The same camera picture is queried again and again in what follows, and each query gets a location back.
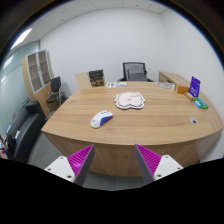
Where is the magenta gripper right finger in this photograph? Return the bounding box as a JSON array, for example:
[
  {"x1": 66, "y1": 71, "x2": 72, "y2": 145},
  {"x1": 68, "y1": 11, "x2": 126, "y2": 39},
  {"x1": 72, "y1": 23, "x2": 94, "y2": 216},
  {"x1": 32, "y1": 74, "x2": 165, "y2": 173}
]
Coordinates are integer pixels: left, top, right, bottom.
[{"x1": 134, "y1": 144, "x2": 182, "y2": 185}]

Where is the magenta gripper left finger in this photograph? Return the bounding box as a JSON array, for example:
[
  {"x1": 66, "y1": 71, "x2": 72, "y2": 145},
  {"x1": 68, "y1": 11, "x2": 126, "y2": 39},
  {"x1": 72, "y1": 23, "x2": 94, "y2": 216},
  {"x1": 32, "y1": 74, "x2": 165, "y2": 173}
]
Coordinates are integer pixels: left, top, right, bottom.
[{"x1": 45, "y1": 145, "x2": 95, "y2": 186}]

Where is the white and blue computer mouse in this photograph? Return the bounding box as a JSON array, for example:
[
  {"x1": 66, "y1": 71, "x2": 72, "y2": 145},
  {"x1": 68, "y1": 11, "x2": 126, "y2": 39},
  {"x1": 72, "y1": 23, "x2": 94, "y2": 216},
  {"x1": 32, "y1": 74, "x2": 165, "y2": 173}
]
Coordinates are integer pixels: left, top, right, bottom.
[{"x1": 90, "y1": 110, "x2": 113, "y2": 128}]

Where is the wooden office desk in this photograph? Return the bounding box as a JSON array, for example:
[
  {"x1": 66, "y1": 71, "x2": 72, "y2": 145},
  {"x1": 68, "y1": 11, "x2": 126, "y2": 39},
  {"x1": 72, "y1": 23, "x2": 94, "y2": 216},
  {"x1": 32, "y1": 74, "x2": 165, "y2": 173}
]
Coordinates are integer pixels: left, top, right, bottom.
[{"x1": 42, "y1": 82, "x2": 223, "y2": 177}]

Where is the black leather sofa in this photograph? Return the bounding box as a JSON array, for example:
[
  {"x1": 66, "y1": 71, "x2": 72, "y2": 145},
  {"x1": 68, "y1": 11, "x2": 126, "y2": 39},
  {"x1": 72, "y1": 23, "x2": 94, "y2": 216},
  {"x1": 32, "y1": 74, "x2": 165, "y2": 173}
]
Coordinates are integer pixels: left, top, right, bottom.
[{"x1": 6, "y1": 101, "x2": 46, "y2": 163}]

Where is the green blue small box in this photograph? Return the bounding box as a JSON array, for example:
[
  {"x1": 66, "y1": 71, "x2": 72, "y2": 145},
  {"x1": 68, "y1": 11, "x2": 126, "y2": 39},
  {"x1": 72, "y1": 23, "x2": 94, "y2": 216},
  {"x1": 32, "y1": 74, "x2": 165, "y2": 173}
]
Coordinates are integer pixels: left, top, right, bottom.
[{"x1": 194, "y1": 98, "x2": 208, "y2": 109}]

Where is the round white coaster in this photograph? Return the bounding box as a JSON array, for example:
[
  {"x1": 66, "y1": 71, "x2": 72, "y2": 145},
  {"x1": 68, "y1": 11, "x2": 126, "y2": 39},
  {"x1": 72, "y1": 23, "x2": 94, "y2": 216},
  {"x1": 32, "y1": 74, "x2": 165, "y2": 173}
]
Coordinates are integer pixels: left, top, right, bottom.
[{"x1": 158, "y1": 82, "x2": 175, "y2": 90}]

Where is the orange wooden box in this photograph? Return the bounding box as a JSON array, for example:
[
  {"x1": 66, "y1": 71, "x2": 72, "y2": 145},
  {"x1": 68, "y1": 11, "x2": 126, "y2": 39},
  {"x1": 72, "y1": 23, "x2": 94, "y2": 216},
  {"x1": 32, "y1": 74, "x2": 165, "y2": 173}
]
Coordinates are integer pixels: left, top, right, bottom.
[{"x1": 176, "y1": 85, "x2": 189, "y2": 94}]

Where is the black visitor chair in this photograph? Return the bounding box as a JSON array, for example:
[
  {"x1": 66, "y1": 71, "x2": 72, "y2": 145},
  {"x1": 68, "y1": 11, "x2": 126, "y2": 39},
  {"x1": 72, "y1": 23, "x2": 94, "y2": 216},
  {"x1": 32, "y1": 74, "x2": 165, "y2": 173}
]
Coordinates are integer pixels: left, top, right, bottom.
[{"x1": 46, "y1": 77, "x2": 66, "y2": 105}]

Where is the brown cardboard box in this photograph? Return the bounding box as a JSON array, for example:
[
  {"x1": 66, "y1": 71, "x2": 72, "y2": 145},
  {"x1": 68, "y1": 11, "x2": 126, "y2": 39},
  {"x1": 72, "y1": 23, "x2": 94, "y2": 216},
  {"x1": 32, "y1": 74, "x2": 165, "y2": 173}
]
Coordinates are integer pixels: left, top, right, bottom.
[{"x1": 75, "y1": 72, "x2": 91, "y2": 90}]

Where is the white green booklet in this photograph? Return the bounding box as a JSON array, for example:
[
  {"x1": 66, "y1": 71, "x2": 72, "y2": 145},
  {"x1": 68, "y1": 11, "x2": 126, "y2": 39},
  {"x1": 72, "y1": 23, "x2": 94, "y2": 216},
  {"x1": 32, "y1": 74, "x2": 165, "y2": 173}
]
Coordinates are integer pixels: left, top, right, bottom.
[{"x1": 106, "y1": 82, "x2": 127, "y2": 88}]

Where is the wooden side cabinet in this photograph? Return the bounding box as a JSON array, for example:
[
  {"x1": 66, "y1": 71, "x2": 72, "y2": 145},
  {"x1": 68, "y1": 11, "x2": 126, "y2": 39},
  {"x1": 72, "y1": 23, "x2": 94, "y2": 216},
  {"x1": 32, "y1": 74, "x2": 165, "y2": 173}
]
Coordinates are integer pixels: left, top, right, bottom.
[{"x1": 159, "y1": 71, "x2": 190, "y2": 86}]

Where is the purple standing sign card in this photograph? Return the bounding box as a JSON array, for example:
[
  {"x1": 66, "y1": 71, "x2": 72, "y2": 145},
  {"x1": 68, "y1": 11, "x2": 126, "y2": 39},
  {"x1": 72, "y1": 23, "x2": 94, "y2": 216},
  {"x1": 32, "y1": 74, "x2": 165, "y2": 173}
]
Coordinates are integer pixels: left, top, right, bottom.
[{"x1": 189, "y1": 77, "x2": 201, "y2": 97}]

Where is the dark framed picture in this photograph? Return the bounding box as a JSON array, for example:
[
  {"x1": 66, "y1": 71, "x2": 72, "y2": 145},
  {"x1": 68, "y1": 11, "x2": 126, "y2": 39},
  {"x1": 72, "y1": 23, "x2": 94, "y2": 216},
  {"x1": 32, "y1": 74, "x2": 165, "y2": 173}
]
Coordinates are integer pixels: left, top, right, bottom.
[{"x1": 88, "y1": 70, "x2": 105, "y2": 87}]

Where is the grey mesh office chair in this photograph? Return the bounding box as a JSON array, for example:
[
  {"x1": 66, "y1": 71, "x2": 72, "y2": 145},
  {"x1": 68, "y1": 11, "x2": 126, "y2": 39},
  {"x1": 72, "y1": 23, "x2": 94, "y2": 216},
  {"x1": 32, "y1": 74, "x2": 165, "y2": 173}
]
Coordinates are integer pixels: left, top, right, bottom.
[{"x1": 120, "y1": 62, "x2": 151, "y2": 82}]

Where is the wooden bookshelf cabinet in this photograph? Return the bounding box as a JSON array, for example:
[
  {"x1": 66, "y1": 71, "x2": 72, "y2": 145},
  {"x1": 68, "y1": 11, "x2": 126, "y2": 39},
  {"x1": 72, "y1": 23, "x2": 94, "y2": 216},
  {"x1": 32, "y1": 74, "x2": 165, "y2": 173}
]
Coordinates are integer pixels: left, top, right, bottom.
[{"x1": 22, "y1": 50, "x2": 54, "y2": 115}]

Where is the round desk cable grommet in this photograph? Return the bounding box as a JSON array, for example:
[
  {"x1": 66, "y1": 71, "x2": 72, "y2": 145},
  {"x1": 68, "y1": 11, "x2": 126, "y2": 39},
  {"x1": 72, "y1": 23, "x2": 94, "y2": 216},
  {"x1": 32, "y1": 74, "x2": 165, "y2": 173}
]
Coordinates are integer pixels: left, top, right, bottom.
[{"x1": 190, "y1": 116, "x2": 198, "y2": 124}]

